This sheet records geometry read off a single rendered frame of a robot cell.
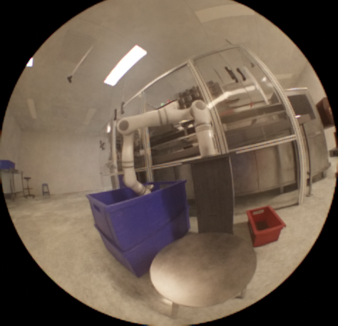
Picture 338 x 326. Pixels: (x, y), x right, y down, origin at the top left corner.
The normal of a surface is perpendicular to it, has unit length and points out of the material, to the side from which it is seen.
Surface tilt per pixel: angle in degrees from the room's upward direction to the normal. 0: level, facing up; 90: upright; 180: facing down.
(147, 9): 180
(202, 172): 90
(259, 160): 90
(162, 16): 180
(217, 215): 90
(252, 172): 90
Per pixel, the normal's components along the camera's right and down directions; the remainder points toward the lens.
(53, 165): 0.81, -0.19
